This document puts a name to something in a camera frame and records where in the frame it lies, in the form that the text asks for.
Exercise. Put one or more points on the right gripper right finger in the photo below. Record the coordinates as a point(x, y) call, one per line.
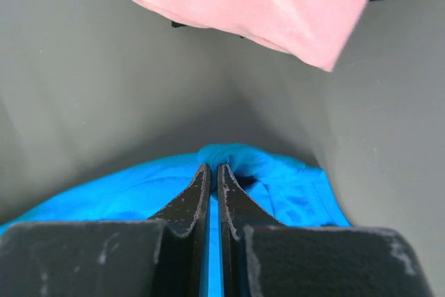
point(262, 257)

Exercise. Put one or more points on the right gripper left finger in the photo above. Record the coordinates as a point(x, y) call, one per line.
point(164, 255)

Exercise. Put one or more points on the blue t-shirt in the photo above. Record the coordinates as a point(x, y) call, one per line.
point(288, 189)

